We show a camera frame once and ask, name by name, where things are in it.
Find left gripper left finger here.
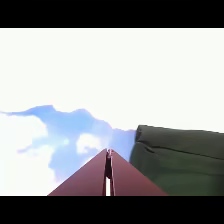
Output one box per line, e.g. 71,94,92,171
48,148,108,197

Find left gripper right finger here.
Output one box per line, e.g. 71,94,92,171
109,149,168,197

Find dark green garment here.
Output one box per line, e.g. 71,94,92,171
129,124,224,197

